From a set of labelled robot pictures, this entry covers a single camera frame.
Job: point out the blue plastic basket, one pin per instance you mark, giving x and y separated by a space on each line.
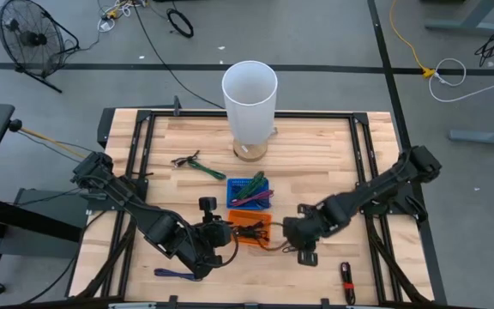
232 205

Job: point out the black metal table frame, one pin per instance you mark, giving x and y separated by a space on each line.
315 114

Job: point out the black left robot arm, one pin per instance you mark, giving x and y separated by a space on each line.
118 193

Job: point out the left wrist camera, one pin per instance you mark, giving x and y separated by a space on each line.
207 204

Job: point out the black floor fan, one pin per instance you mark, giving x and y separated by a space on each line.
32 39

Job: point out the grey desk leg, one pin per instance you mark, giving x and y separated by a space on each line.
478 137
465 23

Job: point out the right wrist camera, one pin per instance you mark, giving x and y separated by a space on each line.
307 258

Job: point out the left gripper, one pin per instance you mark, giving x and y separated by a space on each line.
215 236

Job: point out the rod with black knob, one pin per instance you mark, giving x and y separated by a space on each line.
14 125

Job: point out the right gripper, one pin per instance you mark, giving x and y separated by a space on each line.
311 229

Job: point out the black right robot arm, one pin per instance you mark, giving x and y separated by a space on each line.
380 186

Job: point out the white shade wooden base lamp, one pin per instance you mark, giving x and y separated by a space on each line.
249 116

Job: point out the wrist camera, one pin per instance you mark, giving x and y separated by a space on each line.
307 258
207 204

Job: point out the orange plastic basket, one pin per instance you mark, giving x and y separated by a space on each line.
240 216

